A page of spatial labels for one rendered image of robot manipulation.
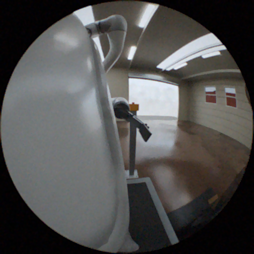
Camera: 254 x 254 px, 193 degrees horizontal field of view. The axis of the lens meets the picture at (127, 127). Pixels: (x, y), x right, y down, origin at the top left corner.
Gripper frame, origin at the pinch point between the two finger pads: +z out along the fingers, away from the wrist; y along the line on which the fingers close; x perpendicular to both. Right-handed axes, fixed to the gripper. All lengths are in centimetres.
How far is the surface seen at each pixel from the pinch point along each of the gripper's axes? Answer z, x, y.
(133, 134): -68, -27, -34
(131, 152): -64, -51, -45
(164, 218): 22.4, -11.7, -14.9
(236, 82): -20, 551, -478
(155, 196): 13.0, -13.0, -15.8
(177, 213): 33, -58, -94
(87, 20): -150, 198, 219
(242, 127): 60, 314, -601
